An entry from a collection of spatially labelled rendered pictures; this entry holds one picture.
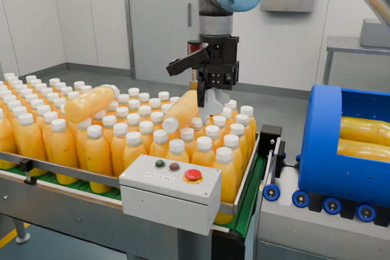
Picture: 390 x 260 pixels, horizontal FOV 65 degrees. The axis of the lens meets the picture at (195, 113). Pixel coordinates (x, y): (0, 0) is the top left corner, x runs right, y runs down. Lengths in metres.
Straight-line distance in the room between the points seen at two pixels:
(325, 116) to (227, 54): 0.26
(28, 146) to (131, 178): 0.48
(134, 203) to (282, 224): 0.41
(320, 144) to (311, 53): 3.47
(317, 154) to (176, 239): 0.37
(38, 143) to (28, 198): 0.19
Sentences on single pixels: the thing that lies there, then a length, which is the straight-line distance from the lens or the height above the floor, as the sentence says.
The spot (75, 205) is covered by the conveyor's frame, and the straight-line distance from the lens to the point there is 1.01.
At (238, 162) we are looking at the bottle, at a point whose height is 1.04.
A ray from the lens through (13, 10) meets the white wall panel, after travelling 5.29.
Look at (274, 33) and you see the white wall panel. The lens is 4.17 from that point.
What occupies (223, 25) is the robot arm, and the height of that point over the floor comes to 1.39.
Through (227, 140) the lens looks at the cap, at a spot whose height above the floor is 1.10.
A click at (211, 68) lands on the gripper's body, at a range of 0.69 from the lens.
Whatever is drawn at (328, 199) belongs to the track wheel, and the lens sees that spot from 0.86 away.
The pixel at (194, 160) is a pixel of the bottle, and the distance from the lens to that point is 0.80.
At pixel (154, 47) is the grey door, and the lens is 4.75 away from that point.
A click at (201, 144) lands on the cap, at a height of 1.10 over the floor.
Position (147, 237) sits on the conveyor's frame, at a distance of 0.93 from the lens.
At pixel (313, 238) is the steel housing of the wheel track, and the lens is 0.90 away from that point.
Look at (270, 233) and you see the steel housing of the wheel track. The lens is 0.91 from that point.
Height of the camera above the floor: 1.48
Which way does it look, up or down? 24 degrees down
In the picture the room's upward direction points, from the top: straight up
